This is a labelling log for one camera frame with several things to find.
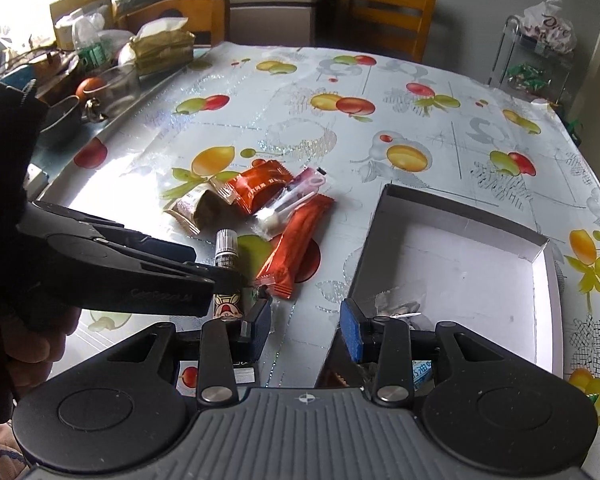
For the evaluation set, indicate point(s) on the grey cabinet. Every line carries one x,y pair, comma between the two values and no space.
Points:
275,17

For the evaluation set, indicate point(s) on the dark metal bowl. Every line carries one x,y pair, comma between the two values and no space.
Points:
62,112

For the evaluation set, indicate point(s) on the orange fruit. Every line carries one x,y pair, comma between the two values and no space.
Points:
87,87

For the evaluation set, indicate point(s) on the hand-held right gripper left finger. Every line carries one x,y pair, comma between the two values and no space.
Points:
259,330

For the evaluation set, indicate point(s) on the white cardboard box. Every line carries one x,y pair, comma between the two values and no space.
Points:
455,270

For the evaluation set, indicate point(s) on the brown and white snack packet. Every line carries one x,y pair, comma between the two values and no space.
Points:
197,207

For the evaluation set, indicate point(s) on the plastic bottle with green label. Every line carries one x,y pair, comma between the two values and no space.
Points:
90,50

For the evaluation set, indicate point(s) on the green wrapped candies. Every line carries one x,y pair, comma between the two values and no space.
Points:
525,76

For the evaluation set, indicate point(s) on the small bottle with cartoon label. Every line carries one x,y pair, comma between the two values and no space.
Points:
227,250

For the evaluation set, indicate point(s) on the white plastic bag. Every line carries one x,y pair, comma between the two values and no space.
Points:
550,25

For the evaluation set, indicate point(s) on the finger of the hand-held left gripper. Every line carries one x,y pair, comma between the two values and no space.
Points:
160,250
225,277

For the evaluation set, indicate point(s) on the person's left hand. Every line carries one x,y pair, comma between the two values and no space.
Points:
40,340

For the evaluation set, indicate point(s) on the square orange snack packet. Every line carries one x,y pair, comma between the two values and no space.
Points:
260,185

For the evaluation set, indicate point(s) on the blue and white snack packet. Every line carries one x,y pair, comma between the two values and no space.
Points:
422,375

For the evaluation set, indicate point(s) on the clear packet with spoon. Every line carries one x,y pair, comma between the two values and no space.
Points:
292,197

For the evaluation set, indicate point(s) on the wooden chair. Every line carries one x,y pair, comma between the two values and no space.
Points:
180,15
385,15

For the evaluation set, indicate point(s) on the long orange snack packet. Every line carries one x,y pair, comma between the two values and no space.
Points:
295,245

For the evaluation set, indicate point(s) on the small green object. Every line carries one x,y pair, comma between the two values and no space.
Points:
575,131

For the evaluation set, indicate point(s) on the yellow-green tissue pack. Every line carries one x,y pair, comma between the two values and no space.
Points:
162,47

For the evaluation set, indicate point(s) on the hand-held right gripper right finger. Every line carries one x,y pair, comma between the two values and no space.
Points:
352,330

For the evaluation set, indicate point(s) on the glass cup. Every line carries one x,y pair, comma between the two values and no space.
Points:
120,90

